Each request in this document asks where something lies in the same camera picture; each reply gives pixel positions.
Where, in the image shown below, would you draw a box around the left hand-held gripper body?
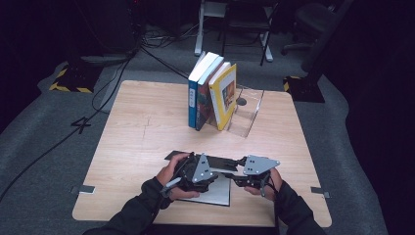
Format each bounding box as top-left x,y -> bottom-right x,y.
174,153 -> 218,194

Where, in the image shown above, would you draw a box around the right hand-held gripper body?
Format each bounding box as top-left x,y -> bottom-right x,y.
241,155 -> 281,190

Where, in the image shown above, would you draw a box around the black hardcover book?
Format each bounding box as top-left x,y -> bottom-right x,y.
163,150 -> 243,208

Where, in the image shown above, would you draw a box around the clear acrylic book rack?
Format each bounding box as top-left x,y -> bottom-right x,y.
224,83 -> 265,139

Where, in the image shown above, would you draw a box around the yellow book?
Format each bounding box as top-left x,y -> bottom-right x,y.
207,62 -> 238,132

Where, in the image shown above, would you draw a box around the colourful patterned book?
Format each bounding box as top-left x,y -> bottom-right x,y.
195,56 -> 227,132

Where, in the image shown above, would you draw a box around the blue book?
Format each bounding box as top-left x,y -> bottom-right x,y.
188,51 -> 220,129

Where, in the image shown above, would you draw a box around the person's right hand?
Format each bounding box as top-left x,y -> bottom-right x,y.
244,167 -> 283,201

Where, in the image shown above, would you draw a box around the person's left hand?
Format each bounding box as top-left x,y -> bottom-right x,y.
156,152 -> 201,202

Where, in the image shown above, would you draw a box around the grey tape piece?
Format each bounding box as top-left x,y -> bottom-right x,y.
310,186 -> 331,199
69,184 -> 96,195

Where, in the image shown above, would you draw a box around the black yellow striped stand base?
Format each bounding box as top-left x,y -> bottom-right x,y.
48,60 -> 103,94
283,75 -> 326,104

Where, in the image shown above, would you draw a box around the white desk legs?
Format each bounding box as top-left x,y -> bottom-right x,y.
194,0 -> 274,63

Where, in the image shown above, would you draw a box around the black folding chair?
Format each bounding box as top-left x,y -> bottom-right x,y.
221,0 -> 280,67

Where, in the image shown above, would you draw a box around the black office chair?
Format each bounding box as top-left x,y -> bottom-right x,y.
281,0 -> 339,57

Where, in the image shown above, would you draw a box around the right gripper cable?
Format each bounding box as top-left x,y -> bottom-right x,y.
259,171 -> 280,235

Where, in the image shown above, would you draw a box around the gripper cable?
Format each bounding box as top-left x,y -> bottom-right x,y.
151,176 -> 183,229
259,171 -> 280,235

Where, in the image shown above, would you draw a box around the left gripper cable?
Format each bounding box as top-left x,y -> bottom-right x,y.
151,176 -> 183,229

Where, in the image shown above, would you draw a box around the black slanted stand post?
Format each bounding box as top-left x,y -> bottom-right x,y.
300,0 -> 356,86

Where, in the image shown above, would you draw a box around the long black floor cable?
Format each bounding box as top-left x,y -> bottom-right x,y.
0,55 -> 135,202

